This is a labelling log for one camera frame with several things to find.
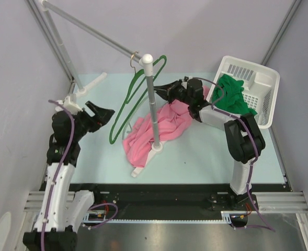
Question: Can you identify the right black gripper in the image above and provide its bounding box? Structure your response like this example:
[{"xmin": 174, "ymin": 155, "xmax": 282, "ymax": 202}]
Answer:
[{"xmin": 152, "ymin": 79, "xmax": 193, "ymax": 106}]

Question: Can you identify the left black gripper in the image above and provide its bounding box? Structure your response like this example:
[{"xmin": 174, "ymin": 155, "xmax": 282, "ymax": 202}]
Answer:
[{"xmin": 71, "ymin": 101, "xmax": 115, "ymax": 141}]

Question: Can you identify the green hanger with gold hook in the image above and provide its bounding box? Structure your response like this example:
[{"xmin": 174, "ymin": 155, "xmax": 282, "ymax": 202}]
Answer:
[{"xmin": 108, "ymin": 51, "xmax": 167, "ymax": 145}]

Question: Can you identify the pink t shirt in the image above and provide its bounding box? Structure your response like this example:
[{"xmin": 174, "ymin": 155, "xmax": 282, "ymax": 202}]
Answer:
[{"xmin": 122, "ymin": 100, "xmax": 195, "ymax": 168}]

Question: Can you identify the green t shirt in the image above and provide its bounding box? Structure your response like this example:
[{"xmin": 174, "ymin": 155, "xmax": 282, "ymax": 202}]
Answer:
[{"xmin": 212, "ymin": 74, "xmax": 257, "ymax": 116}]

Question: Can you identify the light green wire hanger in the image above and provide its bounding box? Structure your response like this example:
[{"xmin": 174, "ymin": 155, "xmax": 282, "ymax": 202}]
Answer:
[{"xmin": 122, "ymin": 99, "xmax": 146, "ymax": 140}]

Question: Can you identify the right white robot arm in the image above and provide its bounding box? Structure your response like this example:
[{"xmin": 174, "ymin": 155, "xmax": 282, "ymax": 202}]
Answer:
[{"xmin": 154, "ymin": 78, "xmax": 266, "ymax": 210}]

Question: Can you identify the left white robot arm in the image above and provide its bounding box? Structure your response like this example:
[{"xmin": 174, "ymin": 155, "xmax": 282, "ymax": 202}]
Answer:
[{"xmin": 22, "ymin": 101, "xmax": 115, "ymax": 250}]

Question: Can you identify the grey clothes rack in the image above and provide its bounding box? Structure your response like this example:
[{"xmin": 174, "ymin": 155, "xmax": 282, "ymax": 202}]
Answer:
[{"xmin": 40, "ymin": 0, "xmax": 170, "ymax": 178}]

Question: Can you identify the white plastic basket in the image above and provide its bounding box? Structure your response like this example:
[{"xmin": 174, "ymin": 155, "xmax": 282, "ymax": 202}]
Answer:
[{"xmin": 206, "ymin": 56, "xmax": 280, "ymax": 129}]

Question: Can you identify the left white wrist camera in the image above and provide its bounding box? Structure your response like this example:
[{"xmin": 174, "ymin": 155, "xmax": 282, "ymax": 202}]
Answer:
[{"xmin": 63, "ymin": 94, "xmax": 82, "ymax": 115}]

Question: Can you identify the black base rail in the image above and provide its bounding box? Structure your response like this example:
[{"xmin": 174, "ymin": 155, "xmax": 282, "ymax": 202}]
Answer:
[{"xmin": 40, "ymin": 183, "xmax": 293, "ymax": 220}]

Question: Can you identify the white cable duct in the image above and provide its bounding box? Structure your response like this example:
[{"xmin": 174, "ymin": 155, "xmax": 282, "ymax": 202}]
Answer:
[{"xmin": 83, "ymin": 210, "xmax": 251, "ymax": 227}]

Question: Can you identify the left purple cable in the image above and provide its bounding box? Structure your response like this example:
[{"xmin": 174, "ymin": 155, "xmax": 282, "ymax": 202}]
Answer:
[{"xmin": 40, "ymin": 99, "xmax": 76, "ymax": 251}]

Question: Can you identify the purple cable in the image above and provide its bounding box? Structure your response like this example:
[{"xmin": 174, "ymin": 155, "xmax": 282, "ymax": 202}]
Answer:
[
  {"xmin": 40, "ymin": 99, "xmax": 76, "ymax": 251},
  {"xmin": 195, "ymin": 77, "xmax": 276, "ymax": 233}
]

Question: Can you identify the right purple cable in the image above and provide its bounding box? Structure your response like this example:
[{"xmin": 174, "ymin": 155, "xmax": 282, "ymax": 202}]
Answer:
[{"xmin": 195, "ymin": 77, "xmax": 276, "ymax": 233}]

